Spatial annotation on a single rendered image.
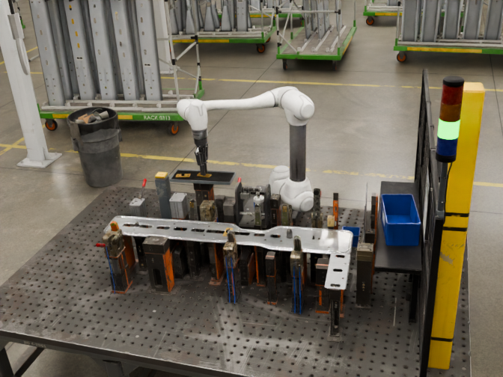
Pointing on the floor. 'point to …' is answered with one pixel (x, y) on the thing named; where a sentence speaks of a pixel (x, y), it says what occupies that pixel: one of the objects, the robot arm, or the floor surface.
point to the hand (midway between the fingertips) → (203, 168)
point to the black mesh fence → (424, 149)
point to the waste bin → (97, 144)
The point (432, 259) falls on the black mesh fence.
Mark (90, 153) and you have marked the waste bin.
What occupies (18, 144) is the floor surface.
